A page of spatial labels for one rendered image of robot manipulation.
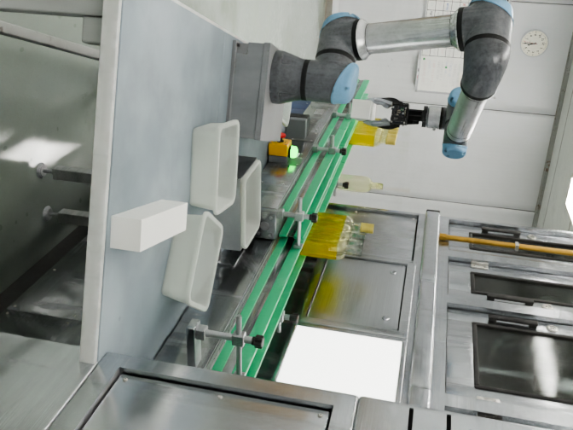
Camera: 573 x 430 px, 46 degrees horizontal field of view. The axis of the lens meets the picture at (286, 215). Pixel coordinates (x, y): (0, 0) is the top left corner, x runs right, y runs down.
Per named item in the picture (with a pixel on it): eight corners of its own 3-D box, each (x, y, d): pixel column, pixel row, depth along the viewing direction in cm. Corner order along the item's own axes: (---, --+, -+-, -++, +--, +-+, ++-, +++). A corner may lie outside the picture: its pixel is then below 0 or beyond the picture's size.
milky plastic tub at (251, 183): (215, 248, 190) (245, 252, 188) (214, 175, 180) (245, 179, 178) (233, 222, 205) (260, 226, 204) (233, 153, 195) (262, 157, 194)
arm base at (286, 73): (271, 49, 184) (307, 52, 182) (283, 50, 198) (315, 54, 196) (267, 104, 187) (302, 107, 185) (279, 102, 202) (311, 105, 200)
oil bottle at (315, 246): (280, 252, 218) (344, 262, 214) (280, 237, 215) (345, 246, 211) (283, 245, 223) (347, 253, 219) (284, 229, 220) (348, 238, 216)
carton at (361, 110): (352, 98, 218) (371, 100, 216) (359, 103, 241) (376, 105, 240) (350, 117, 218) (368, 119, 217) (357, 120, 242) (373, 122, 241)
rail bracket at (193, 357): (164, 371, 152) (259, 388, 147) (159, 309, 144) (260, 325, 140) (171, 358, 156) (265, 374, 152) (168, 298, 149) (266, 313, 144)
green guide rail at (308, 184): (279, 215, 207) (304, 218, 206) (279, 212, 207) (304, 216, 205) (355, 80, 361) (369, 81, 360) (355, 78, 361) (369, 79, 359)
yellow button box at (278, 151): (267, 161, 241) (286, 164, 239) (267, 142, 237) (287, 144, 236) (271, 154, 247) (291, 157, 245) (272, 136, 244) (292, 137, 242)
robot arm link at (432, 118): (441, 107, 225) (437, 131, 226) (427, 106, 226) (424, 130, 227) (441, 106, 218) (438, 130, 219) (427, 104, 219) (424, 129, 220)
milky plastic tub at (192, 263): (151, 298, 151) (187, 304, 150) (171, 204, 157) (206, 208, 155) (175, 308, 168) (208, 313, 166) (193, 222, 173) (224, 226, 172)
